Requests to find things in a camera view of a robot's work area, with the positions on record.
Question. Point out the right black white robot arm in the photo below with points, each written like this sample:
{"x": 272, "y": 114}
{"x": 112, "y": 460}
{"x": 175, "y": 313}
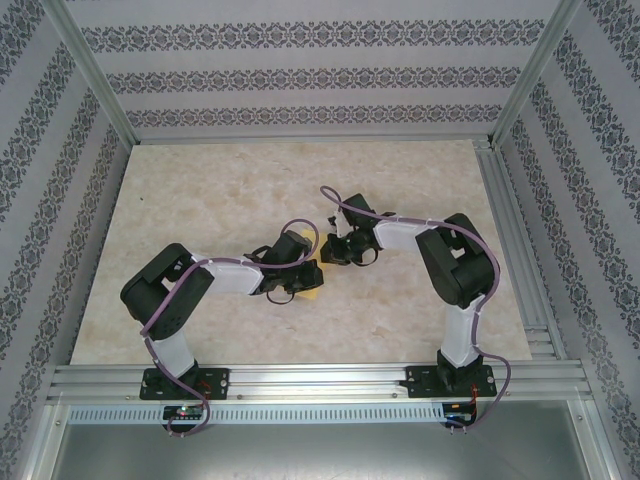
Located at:
{"x": 460, "y": 265}

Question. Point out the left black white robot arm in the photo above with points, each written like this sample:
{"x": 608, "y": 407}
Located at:
{"x": 165, "y": 290}

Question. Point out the grey sheet metal tray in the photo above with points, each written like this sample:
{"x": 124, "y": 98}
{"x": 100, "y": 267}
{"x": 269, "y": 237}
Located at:
{"x": 320, "y": 455}

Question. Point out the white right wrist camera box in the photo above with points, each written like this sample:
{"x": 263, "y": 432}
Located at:
{"x": 339, "y": 225}

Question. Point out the long aluminium base rail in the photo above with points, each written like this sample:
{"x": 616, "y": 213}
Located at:
{"x": 320, "y": 380}

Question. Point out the thin aluminium wall rail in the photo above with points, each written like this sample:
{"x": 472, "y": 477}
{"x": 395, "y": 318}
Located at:
{"x": 310, "y": 140}

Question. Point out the aluminium side rail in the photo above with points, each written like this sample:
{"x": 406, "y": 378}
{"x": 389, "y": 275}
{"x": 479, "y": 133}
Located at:
{"x": 500, "y": 190}

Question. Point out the aluminium frame post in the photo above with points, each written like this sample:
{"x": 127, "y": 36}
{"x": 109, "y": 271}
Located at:
{"x": 535, "y": 70}
{"x": 93, "y": 70}

